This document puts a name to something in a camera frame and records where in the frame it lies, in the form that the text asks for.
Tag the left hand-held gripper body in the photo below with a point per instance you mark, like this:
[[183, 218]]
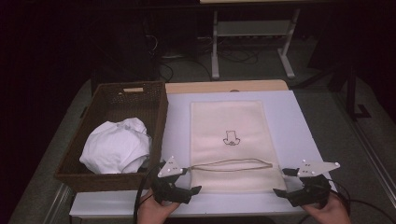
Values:
[[169, 169]]

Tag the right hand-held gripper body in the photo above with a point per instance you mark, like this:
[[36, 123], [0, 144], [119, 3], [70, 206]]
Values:
[[314, 168]]

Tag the white garment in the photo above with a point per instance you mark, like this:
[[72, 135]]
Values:
[[115, 146]]

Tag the brown wicker basket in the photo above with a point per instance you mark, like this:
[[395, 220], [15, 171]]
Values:
[[124, 102]]

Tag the person's left hand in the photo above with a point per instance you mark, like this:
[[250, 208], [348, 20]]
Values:
[[152, 211]]

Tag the person's right hand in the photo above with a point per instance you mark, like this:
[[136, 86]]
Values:
[[330, 213]]

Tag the white table mat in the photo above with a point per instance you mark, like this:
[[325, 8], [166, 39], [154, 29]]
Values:
[[295, 124]]

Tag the black metal stand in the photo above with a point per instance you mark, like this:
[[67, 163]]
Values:
[[351, 93]]

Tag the white metal desk frame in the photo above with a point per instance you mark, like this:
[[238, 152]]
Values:
[[252, 28]]

